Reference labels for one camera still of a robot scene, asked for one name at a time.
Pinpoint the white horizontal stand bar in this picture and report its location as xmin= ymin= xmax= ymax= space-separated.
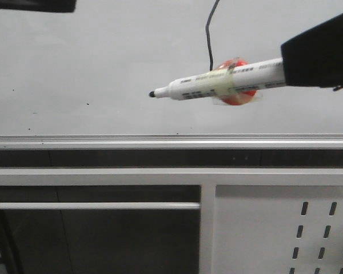
xmin=0 ymin=202 xmax=200 ymax=210

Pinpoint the red round magnet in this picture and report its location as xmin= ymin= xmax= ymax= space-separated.
xmin=212 ymin=58 xmax=261 ymax=106

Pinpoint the white black whiteboard marker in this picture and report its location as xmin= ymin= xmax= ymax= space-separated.
xmin=149 ymin=58 xmax=286 ymax=100

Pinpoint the white perforated pegboard panel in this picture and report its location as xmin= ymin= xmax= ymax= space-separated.
xmin=213 ymin=186 xmax=343 ymax=273

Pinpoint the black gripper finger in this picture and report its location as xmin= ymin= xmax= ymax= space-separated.
xmin=281 ymin=13 xmax=343 ymax=91
xmin=0 ymin=0 xmax=77 ymax=13

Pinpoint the white metal stand frame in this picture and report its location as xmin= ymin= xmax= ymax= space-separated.
xmin=0 ymin=168 xmax=343 ymax=273

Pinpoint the whiteboard with aluminium frame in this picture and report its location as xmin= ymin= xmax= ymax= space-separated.
xmin=0 ymin=1 xmax=343 ymax=136

